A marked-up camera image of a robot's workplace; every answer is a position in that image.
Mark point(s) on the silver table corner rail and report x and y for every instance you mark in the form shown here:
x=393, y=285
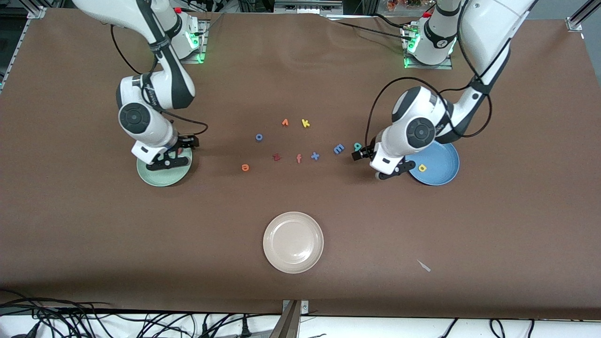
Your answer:
x=36, y=11
x=575, y=23

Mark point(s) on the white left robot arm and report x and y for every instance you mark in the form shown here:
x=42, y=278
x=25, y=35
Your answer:
x=488, y=28

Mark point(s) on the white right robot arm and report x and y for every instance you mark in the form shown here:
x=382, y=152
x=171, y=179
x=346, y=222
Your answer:
x=108, y=11

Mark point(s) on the green plate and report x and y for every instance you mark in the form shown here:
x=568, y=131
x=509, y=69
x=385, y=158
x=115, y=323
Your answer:
x=164, y=178

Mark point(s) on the grey aluminium beam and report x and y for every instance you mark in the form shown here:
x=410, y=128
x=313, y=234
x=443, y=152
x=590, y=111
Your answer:
x=286, y=324

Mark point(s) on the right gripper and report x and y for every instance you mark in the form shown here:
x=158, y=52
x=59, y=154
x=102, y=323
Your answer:
x=183, y=142

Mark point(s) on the blue plate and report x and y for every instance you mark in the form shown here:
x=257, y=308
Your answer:
x=441, y=171

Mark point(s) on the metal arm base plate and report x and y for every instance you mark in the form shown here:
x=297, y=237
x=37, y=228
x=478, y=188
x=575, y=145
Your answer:
x=195, y=61
x=422, y=66

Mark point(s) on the beige plate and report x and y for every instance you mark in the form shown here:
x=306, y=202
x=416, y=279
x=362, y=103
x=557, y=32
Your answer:
x=293, y=241

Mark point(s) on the silver metal box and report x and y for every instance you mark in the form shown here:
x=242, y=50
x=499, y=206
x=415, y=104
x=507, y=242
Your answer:
x=305, y=7

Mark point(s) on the blue foam letter m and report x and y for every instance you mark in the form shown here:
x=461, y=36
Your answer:
x=338, y=149

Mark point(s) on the orange plastic items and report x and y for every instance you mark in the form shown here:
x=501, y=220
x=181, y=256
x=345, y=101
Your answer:
x=404, y=3

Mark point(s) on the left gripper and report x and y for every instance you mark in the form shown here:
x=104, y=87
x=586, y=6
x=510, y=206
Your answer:
x=367, y=152

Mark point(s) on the small metal bracket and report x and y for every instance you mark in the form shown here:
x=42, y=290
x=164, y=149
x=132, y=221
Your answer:
x=304, y=306

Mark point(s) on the white paper scrap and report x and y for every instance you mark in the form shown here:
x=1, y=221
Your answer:
x=424, y=266

